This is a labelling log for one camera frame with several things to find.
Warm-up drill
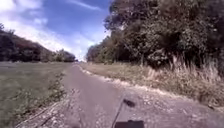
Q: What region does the mown grass field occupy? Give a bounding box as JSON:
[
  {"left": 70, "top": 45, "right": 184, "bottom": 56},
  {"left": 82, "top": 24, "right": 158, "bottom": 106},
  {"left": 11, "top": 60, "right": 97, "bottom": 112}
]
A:
[{"left": 0, "top": 61, "right": 73, "bottom": 128}]

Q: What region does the row of tall trees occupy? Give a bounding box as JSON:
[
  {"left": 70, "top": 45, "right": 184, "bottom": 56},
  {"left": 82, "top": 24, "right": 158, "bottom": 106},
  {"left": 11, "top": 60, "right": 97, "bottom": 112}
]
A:
[{"left": 84, "top": 0, "right": 224, "bottom": 74}]

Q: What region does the dry grass verge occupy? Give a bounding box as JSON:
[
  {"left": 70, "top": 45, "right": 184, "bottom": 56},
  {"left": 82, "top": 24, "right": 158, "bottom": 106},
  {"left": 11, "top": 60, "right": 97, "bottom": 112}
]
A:
[{"left": 79, "top": 60, "right": 224, "bottom": 108}]

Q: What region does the grey gravelly asphalt path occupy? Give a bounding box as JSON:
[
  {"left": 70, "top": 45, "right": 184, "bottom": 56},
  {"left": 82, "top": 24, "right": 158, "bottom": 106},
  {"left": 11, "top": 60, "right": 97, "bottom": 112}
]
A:
[{"left": 14, "top": 63, "right": 224, "bottom": 128}]

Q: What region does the dark wood of trees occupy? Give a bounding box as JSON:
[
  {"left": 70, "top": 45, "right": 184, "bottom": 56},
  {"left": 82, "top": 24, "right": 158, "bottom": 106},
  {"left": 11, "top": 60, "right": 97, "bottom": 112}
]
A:
[{"left": 0, "top": 23, "right": 78, "bottom": 64}]

